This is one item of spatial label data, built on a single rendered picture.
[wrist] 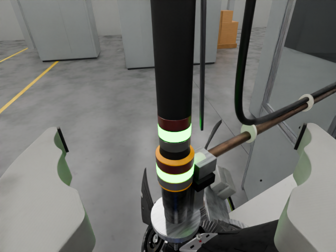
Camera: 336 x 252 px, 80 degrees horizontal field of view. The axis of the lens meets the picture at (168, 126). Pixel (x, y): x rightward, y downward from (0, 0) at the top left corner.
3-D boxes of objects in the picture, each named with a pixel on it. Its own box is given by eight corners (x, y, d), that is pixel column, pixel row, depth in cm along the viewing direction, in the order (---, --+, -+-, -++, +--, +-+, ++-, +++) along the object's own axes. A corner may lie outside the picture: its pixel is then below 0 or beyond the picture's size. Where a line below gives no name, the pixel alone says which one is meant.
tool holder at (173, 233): (189, 185, 34) (191, 138, 29) (220, 216, 29) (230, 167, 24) (142, 212, 30) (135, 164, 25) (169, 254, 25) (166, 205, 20)
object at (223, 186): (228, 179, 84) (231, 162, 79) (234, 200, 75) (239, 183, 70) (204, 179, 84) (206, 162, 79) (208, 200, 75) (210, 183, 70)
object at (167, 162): (178, 161, 27) (178, 134, 25) (200, 182, 24) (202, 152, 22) (151, 175, 25) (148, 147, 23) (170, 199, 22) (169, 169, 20)
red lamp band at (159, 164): (178, 144, 26) (178, 136, 25) (202, 163, 23) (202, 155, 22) (149, 157, 24) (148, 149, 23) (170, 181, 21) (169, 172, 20)
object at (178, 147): (178, 130, 24) (178, 121, 23) (196, 145, 21) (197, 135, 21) (153, 140, 22) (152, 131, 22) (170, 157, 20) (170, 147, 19)
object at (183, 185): (178, 159, 27) (178, 152, 26) (200, 179, 24) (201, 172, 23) (150, 173, 25) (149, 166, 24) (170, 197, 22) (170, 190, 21)
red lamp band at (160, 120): (178, 111, 22) (178, 101, 22) (198, 124, 20) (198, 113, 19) (151, 120, 21) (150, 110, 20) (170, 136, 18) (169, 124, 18)
